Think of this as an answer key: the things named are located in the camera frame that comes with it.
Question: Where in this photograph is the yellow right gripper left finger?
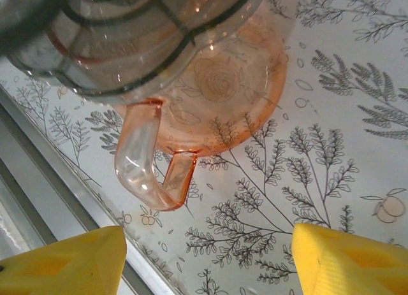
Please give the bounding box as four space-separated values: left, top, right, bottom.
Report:
0 226 128 295

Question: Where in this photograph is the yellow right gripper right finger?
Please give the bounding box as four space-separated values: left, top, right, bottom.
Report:
291 224 408 295

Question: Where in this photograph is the grey transparent coffee dripper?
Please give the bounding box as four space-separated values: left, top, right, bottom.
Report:
0 0 268 100

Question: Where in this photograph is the pink transparent coffee dripper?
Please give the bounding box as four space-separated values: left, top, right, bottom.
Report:
113 0 289 212

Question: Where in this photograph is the floral tablecloth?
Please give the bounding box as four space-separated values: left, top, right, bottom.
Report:
0 0 408 295

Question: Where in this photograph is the aluminium frame rail with mounts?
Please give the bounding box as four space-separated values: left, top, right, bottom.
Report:
0 84 192 295

